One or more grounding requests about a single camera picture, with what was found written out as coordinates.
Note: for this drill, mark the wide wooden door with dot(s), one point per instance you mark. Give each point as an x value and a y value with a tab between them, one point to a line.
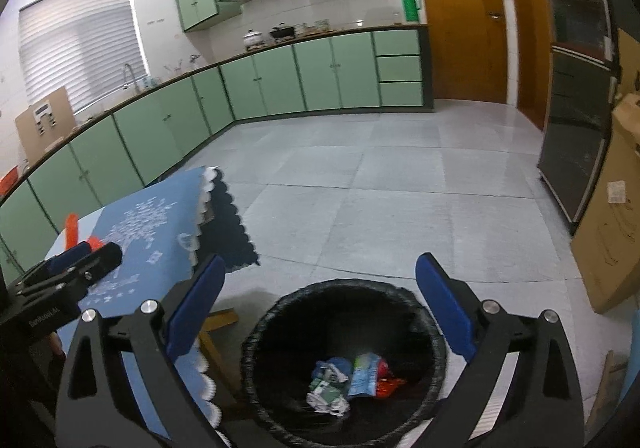
460	13

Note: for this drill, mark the red mesh bag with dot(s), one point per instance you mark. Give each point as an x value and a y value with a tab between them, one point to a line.
392	380

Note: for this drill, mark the metal faucet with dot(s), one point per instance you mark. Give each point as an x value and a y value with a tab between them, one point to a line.
127	76

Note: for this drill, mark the black trash bin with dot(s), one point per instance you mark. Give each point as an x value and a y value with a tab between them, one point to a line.
280	328

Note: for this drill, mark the row of green base cabinets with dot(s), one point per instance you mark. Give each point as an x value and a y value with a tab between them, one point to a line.
260	83

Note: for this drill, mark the orange foam fruit net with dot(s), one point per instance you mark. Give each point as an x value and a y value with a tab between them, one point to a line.
72	230
94	244

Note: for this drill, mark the narrow wooden door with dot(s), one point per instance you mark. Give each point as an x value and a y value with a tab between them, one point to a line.
525	28

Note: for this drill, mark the blue printed tablecloth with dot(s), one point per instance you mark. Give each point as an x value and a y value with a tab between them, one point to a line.
150	223

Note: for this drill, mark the white window blind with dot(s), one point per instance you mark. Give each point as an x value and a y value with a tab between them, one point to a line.
80	43

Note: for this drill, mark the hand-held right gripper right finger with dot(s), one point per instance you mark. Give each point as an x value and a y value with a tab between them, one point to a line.
445	308

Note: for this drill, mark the small cardboard box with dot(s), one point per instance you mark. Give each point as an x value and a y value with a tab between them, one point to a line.
35	138

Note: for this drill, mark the light blue snack packet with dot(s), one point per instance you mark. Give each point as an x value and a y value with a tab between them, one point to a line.
364	375

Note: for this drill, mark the clear plastic wrapper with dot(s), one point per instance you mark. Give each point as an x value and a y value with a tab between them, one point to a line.
187	241

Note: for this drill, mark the wooden board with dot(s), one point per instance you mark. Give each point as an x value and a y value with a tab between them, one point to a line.
611	378

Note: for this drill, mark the black wok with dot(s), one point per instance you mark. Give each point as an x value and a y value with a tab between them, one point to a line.
281	32

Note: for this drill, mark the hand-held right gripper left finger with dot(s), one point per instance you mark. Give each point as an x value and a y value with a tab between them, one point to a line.
197	308

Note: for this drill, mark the large cardboard box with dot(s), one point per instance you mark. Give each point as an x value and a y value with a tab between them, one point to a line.
610	228

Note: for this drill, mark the wooden table leg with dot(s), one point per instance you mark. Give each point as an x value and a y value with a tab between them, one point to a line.
220	320

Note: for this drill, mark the white cooking pot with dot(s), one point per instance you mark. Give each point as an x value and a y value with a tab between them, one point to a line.
252	40

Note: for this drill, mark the red plastic basin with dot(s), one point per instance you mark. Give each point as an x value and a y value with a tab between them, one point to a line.
7	183

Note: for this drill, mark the green thermos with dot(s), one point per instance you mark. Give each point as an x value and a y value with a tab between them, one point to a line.
411	6

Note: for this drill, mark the green white paper container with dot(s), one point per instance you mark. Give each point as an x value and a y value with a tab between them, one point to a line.
327	385

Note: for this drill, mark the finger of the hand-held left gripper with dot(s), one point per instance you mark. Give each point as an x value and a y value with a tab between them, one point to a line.
100	260
70	255

